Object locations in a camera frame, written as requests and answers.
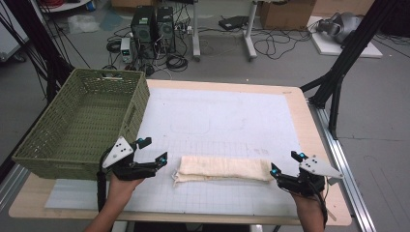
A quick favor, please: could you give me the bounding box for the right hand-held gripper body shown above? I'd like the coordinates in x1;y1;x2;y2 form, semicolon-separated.
278;155;345;197

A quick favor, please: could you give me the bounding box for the green woven basket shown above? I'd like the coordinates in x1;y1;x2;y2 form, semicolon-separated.
12;68;152;181

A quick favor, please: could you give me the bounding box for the brown cardboard box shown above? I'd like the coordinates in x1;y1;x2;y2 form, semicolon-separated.
258;0;317;31

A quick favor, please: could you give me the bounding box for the person's right hand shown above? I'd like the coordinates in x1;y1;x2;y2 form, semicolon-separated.
290;189;325;214

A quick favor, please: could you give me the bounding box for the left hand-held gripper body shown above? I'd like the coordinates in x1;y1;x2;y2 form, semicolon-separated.
102;135;159;182

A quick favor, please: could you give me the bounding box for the black computer tower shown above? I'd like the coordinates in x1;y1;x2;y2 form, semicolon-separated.
130;5;160;60
156;6;177;54

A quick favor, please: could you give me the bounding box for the clear plastic bag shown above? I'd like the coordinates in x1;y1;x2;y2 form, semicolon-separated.
67;14;102;35

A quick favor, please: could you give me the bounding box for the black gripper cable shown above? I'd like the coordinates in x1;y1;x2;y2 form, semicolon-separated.
312;179;331;227
96;150;112;213

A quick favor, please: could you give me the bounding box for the aluminium rail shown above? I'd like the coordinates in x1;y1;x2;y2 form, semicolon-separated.
0;163;31;211
308;99;377;232

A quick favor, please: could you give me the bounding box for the grey power supply unit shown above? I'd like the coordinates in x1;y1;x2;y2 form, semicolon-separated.
119;36;134;64

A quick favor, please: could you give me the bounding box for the white floor board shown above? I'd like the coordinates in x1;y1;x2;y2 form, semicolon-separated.
307;15;384;59

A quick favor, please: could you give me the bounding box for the black floor cable tangle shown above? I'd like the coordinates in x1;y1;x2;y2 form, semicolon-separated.
252;28;312;61

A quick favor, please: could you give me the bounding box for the person's left hand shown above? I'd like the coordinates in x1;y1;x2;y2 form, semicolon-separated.
106;173;146;207

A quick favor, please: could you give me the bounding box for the white grid mat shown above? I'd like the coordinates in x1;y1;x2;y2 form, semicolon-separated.
44;86;305;218

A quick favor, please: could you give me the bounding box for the white desk leg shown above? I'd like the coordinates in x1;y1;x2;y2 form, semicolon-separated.
243;0;259;61
190;0;203;63

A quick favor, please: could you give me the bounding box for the coiled black cable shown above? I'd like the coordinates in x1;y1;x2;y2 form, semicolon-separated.
165;54;190;73

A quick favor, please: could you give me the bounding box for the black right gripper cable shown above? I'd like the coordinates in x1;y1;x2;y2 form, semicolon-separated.
312;179;331;227

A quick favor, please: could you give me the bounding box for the grey headset device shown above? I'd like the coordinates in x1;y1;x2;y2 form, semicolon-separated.
316;12;364;44

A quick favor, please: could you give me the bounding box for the black flat device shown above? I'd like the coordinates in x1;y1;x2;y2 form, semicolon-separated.
218;14;250;32

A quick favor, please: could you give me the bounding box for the beige towel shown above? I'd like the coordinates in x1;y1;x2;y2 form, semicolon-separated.
172;155;276;188

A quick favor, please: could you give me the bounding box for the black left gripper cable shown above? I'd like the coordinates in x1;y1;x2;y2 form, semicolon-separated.
96;150;112;213

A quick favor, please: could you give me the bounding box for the black metal stand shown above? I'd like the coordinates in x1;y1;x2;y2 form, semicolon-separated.
0;0;75;104
299;0;399;140

